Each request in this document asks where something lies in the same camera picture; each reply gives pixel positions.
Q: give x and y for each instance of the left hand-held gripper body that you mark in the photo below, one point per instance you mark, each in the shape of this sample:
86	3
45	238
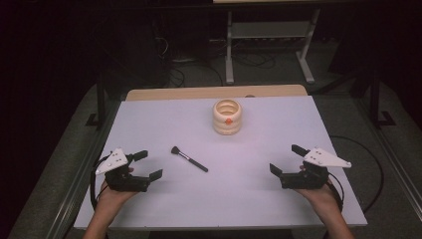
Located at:
123	182

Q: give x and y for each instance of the white metal desk frame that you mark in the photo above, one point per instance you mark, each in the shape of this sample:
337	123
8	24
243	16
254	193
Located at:
272	30

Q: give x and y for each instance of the black metal stand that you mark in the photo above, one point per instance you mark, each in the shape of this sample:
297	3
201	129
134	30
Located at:
375	103
100	106

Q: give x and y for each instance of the black makeup brush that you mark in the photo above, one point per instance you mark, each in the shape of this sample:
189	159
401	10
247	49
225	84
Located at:
190	160

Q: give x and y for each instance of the person's left hand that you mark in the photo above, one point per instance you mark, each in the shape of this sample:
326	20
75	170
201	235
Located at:
111	199

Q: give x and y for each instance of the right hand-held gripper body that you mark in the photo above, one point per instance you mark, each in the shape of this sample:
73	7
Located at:
308	179

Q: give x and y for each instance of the cream ribbed holder cup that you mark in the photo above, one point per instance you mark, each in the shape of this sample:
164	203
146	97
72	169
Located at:
227	126

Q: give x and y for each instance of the person's right hand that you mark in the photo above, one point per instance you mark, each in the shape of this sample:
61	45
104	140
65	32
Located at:
320	197

